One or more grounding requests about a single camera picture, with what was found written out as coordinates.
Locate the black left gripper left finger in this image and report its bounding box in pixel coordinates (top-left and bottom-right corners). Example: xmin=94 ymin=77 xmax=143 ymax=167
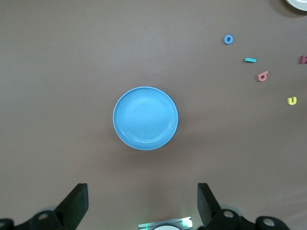
xmin=0 ymin=183 xmax=89 ymax=230

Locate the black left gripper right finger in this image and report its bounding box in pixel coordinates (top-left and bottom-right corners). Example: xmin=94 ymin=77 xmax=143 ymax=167
xmin=197 ymin=183 xmax=295 ymax=230

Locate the blue plate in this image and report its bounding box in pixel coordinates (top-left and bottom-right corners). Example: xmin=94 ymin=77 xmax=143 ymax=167
xmin=112 ymin=86 xmax=179 ymax=151

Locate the brown table cover sheet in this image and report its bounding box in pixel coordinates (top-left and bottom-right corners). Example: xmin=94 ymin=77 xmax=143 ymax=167
xmin=0 ymin=0 xmax=307 ymax=230

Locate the beige plate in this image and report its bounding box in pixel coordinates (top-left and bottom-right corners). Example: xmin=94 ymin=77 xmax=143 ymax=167
xmin=284 ymin=0 xmax=307 ymax=12

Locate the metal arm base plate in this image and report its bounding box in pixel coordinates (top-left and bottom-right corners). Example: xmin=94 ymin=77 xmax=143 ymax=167
xmin=138 ymin=217 xmax=194 ymax=230

